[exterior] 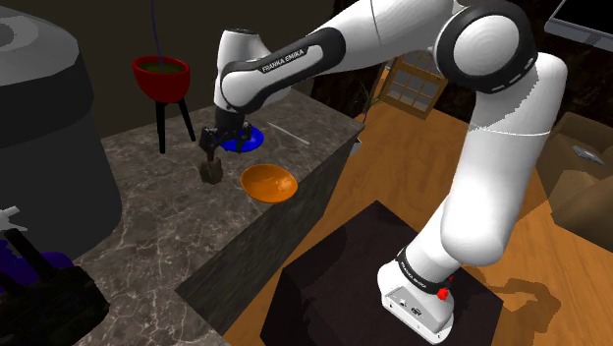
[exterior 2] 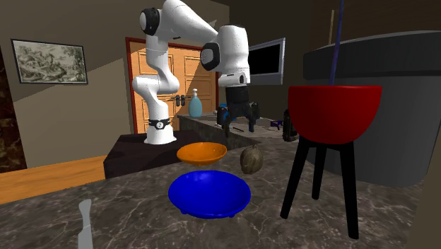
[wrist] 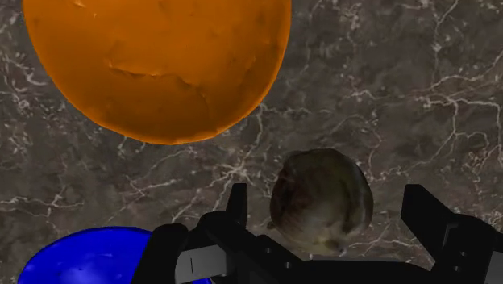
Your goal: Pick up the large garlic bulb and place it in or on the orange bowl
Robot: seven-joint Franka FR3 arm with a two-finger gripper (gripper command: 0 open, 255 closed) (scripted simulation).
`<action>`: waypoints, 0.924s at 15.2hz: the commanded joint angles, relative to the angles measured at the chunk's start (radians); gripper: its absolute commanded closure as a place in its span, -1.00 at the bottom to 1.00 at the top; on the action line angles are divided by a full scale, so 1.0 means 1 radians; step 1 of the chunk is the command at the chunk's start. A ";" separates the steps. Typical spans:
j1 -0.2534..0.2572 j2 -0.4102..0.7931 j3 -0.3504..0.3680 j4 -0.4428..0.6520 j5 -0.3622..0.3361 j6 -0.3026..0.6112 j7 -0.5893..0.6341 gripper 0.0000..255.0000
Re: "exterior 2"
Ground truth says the orange bowl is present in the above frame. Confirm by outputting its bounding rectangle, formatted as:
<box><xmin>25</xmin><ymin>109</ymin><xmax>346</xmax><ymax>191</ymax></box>
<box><xmin>176</xmin><ymin>141</ymin><xmax>228</xmax><ymax>167</ymax></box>

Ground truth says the light blue soap dispenser bottle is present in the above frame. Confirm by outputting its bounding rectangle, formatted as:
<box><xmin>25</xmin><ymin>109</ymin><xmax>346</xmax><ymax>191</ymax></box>
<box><xmin>187</xmin><ymin>88</ymin><xmax>204</xmax><ymax>118</ymax></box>

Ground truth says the framed landscape wall picture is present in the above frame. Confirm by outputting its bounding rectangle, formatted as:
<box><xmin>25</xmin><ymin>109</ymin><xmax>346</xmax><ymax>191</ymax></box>
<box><xmin>11</xmin><ymin>38</ymin><xmax>89</xmax><ymax>86</ymax></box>

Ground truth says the wooden door with red frame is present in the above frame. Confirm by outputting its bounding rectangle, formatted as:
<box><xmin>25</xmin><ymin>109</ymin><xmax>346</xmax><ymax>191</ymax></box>
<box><xmin>125</xmin><ymin>36</ymin><xmax>221</xmax><ymax>134</ymax></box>

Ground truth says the brown coconut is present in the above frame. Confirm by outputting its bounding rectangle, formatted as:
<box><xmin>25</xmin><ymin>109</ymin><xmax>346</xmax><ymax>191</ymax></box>
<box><xmin>240</xmin><ymin>144</ymin><xmax>264</xmax><ymax>175</ymax></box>

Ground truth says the black and blue appliance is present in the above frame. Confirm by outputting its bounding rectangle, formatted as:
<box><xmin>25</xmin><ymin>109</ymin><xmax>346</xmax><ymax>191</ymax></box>
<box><xmin>216</xmin><ymin>105</ymin><xmax>229</xmax><ymax>127</ymax></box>

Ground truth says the red bowl on black legs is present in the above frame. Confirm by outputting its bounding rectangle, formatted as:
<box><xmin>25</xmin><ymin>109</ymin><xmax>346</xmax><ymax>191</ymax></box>
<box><xmin>280</xmin><ymin>85</ymin><xmax>382</xmax><ymax>241</ymax></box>

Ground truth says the blue stick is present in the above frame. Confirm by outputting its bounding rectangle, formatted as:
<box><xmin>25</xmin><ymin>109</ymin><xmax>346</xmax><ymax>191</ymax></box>
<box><xmin>329</xmin><ymin>0</ymin><xmax>346</xmax><ymax>86</ymax></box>

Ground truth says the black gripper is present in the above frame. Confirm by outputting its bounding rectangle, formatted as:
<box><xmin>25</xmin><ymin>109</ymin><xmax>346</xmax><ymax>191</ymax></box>
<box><xmin>223</xmin><ymin>86</ymin><xmax>259</xmax><ymax>139</ymax></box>

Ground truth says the tall black object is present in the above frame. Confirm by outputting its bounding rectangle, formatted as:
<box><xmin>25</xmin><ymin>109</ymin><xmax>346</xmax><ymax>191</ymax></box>
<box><xmin>282</xmin><ymin>108</ymin><xmax>299</xmax><ymax>143</ymax></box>

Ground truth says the large grey pot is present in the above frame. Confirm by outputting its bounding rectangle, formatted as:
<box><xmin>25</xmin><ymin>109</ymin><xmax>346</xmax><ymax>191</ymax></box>
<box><xmin>302</xmin><ymin>30</ymin><xmax>441</xmax><ymax>189</ymax></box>

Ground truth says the grey framed black screen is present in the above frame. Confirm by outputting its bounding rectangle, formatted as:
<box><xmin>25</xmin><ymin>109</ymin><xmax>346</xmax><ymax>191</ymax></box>
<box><xmin>247</xmin><ymin>37</ymin><xmax>286</xmax><ymax>86</ymax></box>

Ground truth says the thin wooden stick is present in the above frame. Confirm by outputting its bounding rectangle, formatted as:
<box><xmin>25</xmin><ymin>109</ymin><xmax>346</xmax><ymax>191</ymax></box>
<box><xmin>328</xmin><ymin>9</ymin><xmax>336</xmax><ymax>46</ymax></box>

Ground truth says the grey knife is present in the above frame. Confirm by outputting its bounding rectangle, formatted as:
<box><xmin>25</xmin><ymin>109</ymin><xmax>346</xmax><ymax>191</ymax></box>
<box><xmin>77</xmin><ymin>199</ymin><xmax>95</xmax><ymax>249</ymax></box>

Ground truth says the dark robot stand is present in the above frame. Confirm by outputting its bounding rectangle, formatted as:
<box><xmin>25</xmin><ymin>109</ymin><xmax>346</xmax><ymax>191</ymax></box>
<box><xmin>104</xmin><ymin>132</ymin><xmax>196</xmax><ymax>180</ymax></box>

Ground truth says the blue bowl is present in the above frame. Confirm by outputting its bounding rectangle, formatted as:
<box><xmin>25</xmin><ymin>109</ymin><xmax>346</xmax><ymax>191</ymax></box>
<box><xmin>167</xmin><ymin>170</ymin><xmax>252</xmax><ymax>219</ymax></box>

